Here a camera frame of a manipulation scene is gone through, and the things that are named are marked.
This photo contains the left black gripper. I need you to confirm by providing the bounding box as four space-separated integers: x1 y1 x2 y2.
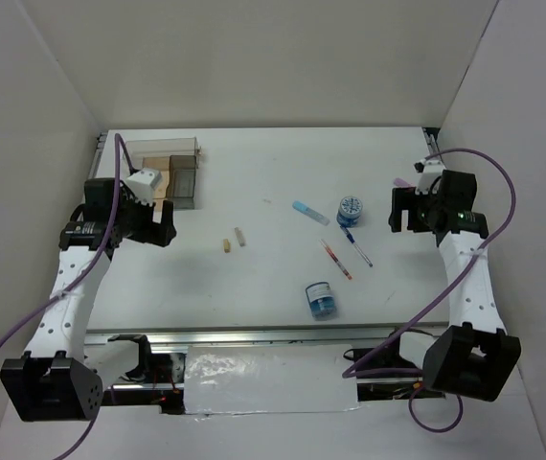
112 189 176 247

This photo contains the blue patterned tape roll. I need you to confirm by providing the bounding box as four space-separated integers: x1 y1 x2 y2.
336 195 363 228

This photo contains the blue highlighter pen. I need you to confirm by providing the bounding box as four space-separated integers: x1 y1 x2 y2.
292 201 330 226

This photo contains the blue labelled tape roll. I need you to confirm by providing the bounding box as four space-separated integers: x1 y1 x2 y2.
305 282 337 320

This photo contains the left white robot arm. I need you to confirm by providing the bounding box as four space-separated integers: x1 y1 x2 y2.
0 169 176 422

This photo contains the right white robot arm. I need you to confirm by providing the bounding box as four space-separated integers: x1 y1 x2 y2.
384 162 521 402

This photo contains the blue ballpoint pen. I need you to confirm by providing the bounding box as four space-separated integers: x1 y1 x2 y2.
340 226 374 268

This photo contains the clear compartment organizer box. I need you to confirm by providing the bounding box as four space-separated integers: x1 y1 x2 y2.
126 137 201 212

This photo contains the red ballpoint pen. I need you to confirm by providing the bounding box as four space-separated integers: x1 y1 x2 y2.
320 239 353 280

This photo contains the yellow eraser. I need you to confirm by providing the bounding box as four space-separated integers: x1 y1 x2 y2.
222 239 231 253

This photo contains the white foil cover sheet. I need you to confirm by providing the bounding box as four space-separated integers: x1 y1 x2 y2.
184 344 359 415

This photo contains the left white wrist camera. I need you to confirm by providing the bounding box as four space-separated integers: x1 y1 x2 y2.
125 168 162 206

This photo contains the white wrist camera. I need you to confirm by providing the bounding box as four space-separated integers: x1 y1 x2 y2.
125 168 162 206
414 158 445 196

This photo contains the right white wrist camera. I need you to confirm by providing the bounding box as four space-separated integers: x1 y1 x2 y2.
414 158 445 196

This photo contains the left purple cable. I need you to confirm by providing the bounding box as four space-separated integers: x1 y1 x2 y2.
0 132 138 456

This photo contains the purple cable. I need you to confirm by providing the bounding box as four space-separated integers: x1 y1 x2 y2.
342 147 518 432
0 132 138 456

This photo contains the aluminium front rail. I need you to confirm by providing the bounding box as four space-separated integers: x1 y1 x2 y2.
83 325 446 350

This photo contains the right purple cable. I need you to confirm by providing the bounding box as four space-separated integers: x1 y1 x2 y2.
342 147 518 432

